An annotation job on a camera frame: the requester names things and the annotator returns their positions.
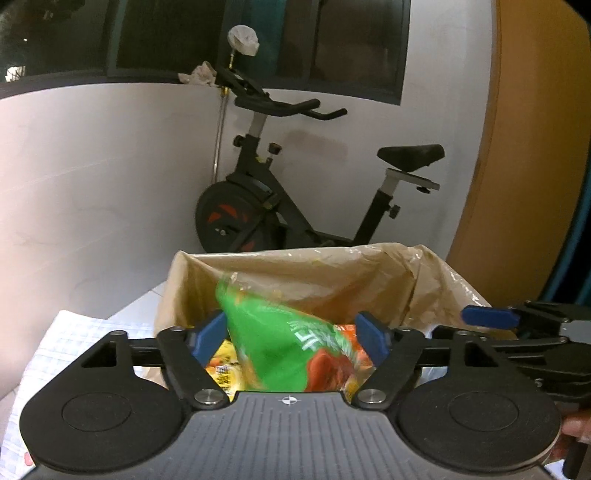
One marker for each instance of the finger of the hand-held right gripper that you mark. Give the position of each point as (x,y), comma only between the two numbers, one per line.
(489,315)
(531,342)

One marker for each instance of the white plastic bag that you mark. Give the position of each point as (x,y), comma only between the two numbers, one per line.
(244,40)

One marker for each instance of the metal pole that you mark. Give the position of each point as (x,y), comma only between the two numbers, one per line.
(220,134)

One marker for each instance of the person's right hand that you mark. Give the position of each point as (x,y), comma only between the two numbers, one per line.
(579,427)

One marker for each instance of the bright green snack packet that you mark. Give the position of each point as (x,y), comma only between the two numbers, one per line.
(277,350)

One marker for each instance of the cardboard box with plastic liner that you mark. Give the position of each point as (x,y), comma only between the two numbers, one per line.
(323,286)

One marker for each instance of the yellow snack packet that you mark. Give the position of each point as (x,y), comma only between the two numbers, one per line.
(224,371)

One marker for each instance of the dark window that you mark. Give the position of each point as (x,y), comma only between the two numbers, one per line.
(184,37)

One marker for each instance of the crumpled white rag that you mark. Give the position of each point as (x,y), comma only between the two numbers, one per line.
(198,74)

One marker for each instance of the wooden panel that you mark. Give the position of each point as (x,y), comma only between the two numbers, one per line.
(521,138)

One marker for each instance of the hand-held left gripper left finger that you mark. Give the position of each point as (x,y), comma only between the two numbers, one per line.
(207,337)

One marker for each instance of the checked white blanket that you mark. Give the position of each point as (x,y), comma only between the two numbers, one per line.
(55,341)

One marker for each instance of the black exercise bike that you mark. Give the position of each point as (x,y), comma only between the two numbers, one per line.
(258,217)

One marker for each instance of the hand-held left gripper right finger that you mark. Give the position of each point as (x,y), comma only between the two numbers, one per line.
(373,337)

